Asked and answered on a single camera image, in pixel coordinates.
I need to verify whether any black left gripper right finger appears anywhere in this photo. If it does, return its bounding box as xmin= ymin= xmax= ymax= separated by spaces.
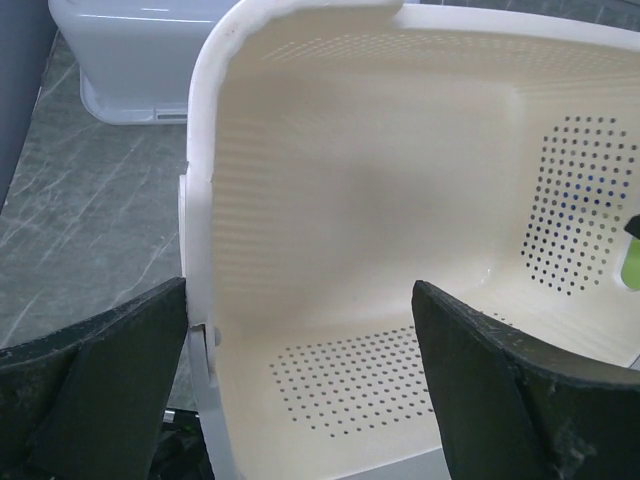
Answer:
xmin=412 ymin=281 xmax=639 ymax=479

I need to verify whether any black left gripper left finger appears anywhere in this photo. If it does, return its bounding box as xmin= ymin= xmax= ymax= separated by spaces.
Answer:
xmin=1 ymin=277 xmax=188 ymax=479

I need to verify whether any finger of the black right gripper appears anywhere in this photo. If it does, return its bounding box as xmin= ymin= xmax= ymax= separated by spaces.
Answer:
xmin=624 ymin=214 xmax=640 ymax=240

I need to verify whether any cream perforated basket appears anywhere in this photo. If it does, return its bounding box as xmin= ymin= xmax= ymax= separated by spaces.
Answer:
xmin=179 ymin=1 xmax=639 ymax=479

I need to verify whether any white translucent plastic bin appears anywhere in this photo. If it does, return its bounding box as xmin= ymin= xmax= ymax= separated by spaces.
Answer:
xmin=48 ymin=0 xmax=234 ymax=125

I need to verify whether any green plastic tub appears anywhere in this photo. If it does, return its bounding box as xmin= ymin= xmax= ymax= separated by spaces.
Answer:
xmin=620 ymin=238 xmax=640 ymax=291

